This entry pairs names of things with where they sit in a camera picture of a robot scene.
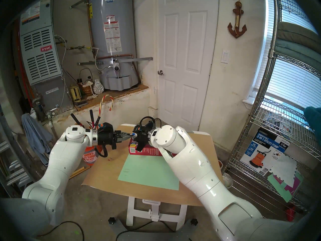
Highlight wooden ledge board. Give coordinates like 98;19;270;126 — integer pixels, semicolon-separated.
75;84;149;111

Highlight green folded cushion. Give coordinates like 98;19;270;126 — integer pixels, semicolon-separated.
275;40;321;73

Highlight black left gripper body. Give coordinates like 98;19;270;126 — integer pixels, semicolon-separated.
97;129;123;150

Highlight angled metal heater strap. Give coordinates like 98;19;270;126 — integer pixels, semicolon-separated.
69;0;91;9

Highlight white window sill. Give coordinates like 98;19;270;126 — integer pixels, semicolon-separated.
242;99;261;110

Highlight grey water heater tank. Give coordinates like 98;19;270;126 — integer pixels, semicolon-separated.
87;0;139;91

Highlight striped candy cane decoration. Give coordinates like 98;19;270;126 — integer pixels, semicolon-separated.
98;94;114;120

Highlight teal cloth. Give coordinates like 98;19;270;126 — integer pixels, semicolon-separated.
304;106;321;135

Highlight flat metal strap bar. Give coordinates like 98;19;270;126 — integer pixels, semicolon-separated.
77;57;153;66

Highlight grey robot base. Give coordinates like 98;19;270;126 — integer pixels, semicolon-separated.
109;218;198;241

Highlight utility pump cardboard box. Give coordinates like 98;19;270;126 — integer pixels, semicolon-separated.
239;128;291;177

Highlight orange plastic bucket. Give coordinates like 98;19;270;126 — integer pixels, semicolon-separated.
83;146;99;167

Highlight green foam sheet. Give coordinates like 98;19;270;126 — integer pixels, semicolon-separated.
267;171;304;203

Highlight chrome wire shelf rack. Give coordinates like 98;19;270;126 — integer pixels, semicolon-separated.
227;0;321;236

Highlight black floor cable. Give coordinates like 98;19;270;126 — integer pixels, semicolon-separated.
38;220;86;241

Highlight red ziplock bag box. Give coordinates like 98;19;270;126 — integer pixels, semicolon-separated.
129;138;163;157

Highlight white window blinds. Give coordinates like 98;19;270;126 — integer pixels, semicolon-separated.
252;0;321;110

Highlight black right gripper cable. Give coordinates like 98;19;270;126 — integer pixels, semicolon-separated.
139;116;162;129

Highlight pink foam sheet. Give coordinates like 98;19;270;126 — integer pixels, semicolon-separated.
276;175;302;194

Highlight olive folded cushion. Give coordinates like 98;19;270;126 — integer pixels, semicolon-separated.
277;22;321;46

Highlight foil wrapped bundle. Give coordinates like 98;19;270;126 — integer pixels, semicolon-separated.
93;79;104;94

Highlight grey Bryant furnace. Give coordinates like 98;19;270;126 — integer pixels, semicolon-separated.
19;0;73;113

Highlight wicker basket with handle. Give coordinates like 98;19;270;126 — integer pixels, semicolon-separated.
79;68;94;96

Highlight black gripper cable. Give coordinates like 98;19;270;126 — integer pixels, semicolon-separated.
139;116;162;129
95;143;109;158

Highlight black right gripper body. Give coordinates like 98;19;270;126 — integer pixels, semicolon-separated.
133;125;153;152

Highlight white panel door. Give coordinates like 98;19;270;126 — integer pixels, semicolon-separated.
157;0;220;132

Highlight small red object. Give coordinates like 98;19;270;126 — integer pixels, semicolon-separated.
285;205;296;222

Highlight grey metal ladder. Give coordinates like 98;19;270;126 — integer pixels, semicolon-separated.
0;105;35;196

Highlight white jagged paper sheet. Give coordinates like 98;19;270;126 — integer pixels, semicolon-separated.
270;154;297;188

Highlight blue hanging cloth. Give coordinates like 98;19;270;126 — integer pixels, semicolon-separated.
21;113;53;167

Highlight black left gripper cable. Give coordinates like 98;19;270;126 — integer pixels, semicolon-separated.
95;143;109;158

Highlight light green paper sheet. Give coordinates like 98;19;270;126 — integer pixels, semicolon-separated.
118;154;180;191

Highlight rusty anchor wall decoration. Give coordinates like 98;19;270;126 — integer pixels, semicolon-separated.
227;0;247;39

